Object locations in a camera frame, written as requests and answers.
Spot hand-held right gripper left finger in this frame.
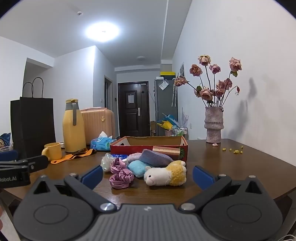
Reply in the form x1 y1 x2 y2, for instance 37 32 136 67
30 165 117 213

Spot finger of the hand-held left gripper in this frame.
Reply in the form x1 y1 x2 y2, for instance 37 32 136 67
0 155 49 173

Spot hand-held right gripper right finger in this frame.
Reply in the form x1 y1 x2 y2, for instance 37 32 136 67
180 165 264 212

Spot pastel mesh bath puff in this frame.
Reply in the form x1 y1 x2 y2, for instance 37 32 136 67
101 153 115 172

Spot alpaca plush toy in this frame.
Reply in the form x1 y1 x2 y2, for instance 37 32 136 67
144 160 187 186

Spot light blue plush pad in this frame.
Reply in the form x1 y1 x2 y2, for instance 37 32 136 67
128 160 153 178

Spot purple fabric pouch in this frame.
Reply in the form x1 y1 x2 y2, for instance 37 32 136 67
141 149 174 167

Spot red cardboard box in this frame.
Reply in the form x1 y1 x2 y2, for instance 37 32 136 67
110 136 188 166

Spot yellow mug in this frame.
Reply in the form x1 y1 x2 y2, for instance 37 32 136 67
42 142 63 161

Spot blue padded object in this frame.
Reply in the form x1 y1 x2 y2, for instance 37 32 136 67
0 150 18 162

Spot blue tissue pack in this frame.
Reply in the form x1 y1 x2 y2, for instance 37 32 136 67
91 131 117 151

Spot blue plastic bag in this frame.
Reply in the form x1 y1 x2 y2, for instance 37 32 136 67
0 133 14 151

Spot black paper bag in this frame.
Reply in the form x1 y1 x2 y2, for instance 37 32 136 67
10 77 54 160

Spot scattered yellow crumbs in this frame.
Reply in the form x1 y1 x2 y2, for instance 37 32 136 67
222 145 244 154

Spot layered brown sponge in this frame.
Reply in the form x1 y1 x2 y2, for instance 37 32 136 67
153 146 181 161

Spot lilac knit headband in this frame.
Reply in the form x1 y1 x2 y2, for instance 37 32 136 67
126 153 145 164

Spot yellow thermos jug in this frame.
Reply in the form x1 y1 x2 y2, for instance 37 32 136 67
63 99 87 153

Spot peach suitcase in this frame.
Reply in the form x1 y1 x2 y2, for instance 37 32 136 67
80 107 115 145

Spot pink ceramic vase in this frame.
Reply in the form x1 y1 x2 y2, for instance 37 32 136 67
204 107 224 143

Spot yellow watering can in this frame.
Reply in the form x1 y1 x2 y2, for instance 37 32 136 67
157 120 173 130

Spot blue plastic item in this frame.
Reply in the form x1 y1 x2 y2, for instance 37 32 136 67
162 113 178 126

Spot dark brown entrance door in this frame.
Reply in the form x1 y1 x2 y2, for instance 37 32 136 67
118 81 149 138

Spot grey refrigerator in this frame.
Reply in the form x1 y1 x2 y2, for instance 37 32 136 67
154 79 178 137

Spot bunch of dried roses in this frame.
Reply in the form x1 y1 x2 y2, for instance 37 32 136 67
174 55 242 108

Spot interior door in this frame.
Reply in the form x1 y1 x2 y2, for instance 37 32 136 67
104 75 113 110

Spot round ceiling light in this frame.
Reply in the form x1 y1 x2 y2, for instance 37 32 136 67
85 22 120 42

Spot orange strap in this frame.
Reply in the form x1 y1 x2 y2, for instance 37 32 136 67
50 148 97 164

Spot wire rack with bottles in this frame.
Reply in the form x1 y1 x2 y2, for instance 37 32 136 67
172 126 187 137

